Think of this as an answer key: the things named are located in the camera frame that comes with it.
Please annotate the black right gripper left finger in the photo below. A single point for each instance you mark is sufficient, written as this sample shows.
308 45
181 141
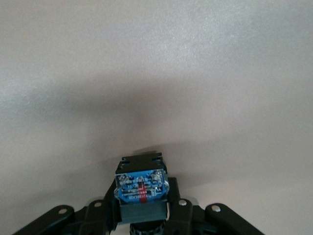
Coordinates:
97 218

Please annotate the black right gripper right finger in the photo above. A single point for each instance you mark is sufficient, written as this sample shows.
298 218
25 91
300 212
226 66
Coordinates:
181 218

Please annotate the black button with blue contact block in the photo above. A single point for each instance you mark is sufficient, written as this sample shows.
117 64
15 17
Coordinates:
141 188

